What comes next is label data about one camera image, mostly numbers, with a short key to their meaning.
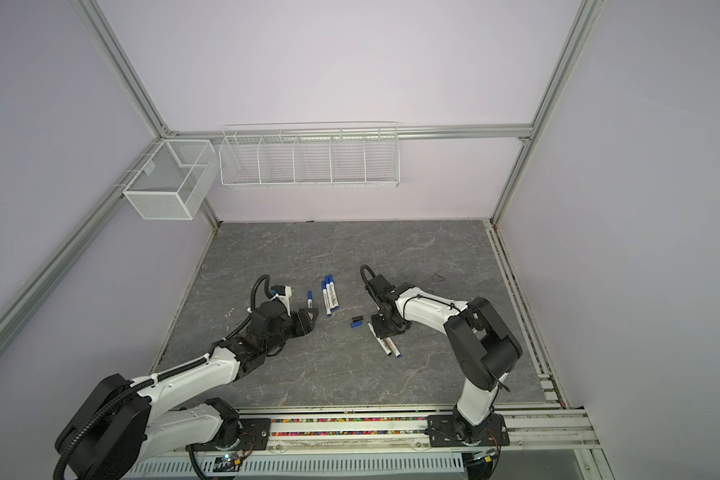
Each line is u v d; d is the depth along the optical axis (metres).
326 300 0.97
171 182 0.98
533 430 0.76
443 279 1.05
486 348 0.47
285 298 0.78
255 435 0.74
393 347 0.87
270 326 0.66
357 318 0.94
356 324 0.94
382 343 0.88
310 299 0.99
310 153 0.99
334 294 0.99
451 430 0.74
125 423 0.41
